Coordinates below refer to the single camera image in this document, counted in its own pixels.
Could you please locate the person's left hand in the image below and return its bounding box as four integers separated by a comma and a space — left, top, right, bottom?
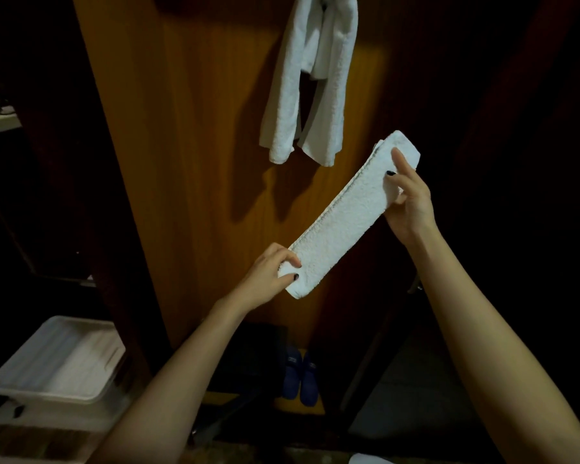
231, 243, 303, 317

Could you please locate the person's right hand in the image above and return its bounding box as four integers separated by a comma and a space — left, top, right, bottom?
384, 147, 440, 248

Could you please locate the white towel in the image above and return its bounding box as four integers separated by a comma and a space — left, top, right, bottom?
258, 0, 359, 168
277, 130, 421, 300

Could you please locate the person's right forearm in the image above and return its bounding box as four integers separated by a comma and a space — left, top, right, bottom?
406, 227, 580, 464

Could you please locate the person's left forearm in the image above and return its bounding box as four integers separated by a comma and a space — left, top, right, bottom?
88, 295, 250, 464

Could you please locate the black stool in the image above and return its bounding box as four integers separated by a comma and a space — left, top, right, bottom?
188, 322, 291, 446

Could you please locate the blue slipper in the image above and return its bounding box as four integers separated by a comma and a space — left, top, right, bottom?
300, 352, 320, 408
281, 346, 303, 401

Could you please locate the hanging white towel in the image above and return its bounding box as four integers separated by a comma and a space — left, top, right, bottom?
258, 0, 359, 168

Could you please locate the brown wooden door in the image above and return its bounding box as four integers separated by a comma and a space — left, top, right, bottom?
72, 0, 419, 417

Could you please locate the white plastic bin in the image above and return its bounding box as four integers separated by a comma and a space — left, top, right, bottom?
0, 315, 132, 433

